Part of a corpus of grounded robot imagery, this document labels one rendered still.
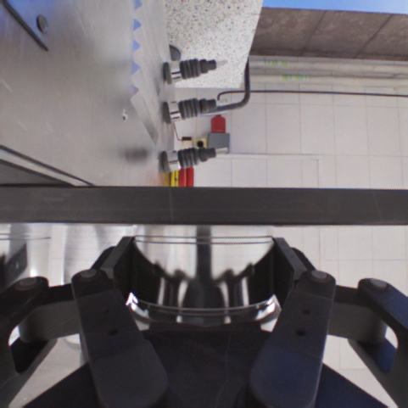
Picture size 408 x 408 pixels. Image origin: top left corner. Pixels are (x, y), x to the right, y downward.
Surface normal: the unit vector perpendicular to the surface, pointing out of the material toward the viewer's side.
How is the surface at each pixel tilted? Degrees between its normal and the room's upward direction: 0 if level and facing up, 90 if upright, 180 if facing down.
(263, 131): 90
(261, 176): 90
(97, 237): 90
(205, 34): 0
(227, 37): 0
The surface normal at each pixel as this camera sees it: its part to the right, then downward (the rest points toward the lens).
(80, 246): -0.23, -0.08
